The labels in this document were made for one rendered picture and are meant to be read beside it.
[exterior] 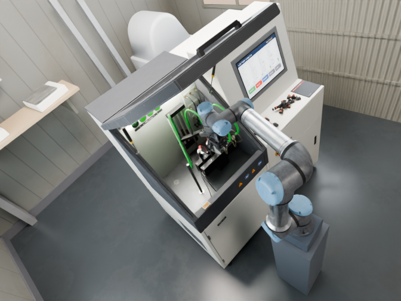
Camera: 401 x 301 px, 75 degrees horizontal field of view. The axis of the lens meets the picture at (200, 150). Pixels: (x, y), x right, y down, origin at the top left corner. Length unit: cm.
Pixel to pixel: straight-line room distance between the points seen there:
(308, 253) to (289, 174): 74
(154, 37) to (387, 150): 266
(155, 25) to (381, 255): 297
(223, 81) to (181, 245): 162
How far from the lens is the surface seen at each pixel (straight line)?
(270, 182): 95
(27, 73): 335
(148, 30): 317
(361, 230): 262
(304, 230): 153
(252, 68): 189
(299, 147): 104
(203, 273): 252
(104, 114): 169
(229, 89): 177
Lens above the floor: 233
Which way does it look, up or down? 46 degrees down
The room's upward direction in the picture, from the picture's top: 23 degrees counter-clockwise
